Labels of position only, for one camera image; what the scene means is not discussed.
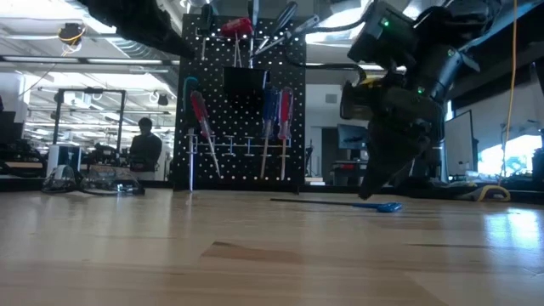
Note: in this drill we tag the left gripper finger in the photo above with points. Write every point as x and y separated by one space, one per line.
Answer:
174 44

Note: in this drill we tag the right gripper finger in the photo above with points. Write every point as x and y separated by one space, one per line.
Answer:
414 153
378 170

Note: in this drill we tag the small blue screwdriver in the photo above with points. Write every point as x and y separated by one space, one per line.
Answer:
382 207

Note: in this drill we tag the large grey black screwdriver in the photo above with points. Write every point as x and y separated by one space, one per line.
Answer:
302 26

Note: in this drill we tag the clear plastic bag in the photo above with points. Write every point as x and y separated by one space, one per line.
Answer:
106 180

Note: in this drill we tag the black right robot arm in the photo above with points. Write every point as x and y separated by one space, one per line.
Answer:
425 38

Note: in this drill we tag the black metal peg board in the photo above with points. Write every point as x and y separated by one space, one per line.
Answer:
238 119

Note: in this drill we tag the black equipment desk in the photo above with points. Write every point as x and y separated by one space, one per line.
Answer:
348 163

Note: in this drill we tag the black computer monitor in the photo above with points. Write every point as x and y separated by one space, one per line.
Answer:
350 137

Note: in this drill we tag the large grey display panel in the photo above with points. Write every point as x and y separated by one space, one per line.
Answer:
459 144

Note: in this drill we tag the black plastic bin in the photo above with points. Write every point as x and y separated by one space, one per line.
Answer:
245 81

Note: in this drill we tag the ceiling light strip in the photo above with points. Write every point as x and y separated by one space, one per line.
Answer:
42 59

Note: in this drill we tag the person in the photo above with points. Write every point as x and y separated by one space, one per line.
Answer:
145 149

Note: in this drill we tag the black metal frame stand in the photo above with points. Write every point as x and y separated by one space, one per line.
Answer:
121 127

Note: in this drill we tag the black aluminium table frame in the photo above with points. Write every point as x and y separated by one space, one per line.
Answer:
21 183

